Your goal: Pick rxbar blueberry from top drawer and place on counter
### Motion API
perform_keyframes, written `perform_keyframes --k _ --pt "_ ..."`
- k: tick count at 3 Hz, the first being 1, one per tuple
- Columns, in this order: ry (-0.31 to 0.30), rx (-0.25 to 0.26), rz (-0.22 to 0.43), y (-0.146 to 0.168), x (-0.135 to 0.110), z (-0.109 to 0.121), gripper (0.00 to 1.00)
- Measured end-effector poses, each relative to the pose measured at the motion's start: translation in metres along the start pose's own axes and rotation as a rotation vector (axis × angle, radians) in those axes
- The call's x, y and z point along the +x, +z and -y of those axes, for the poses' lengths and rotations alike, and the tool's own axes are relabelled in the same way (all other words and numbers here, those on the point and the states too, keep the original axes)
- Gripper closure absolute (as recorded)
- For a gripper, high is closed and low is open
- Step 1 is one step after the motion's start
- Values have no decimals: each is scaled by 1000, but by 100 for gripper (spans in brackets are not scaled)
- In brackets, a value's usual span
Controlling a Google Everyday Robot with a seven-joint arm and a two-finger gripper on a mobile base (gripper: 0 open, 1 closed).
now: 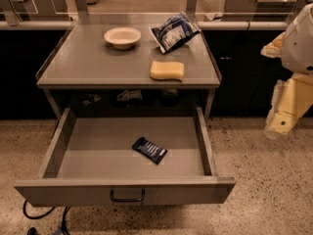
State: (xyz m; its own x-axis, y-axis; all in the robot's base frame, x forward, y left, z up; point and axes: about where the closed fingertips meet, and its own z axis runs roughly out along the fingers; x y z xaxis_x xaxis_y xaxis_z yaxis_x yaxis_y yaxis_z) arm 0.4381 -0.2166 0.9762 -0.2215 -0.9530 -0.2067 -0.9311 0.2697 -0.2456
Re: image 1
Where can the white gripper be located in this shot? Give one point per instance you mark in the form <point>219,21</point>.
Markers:
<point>298,51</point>

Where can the blue rxbar blueberry wrapper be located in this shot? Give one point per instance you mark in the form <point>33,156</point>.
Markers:
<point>149,149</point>

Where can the background steel counter right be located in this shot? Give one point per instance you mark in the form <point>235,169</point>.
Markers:
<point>257,10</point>

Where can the grey metal counter cabinet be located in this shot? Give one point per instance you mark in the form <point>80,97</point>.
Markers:
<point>86,61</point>

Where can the open grey top drawer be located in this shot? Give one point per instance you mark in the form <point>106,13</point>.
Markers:
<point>89,157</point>

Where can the blue white chip bag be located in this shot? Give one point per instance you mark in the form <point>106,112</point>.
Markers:
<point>175,32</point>

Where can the yellow sponge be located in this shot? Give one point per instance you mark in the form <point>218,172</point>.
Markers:
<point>167,70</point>

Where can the white paper bowl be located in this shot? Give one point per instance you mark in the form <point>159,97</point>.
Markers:
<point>122,38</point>

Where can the background grey table left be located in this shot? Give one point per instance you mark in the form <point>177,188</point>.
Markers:
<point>35,10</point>

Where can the black drawer handle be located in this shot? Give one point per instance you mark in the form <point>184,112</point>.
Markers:
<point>127,196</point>

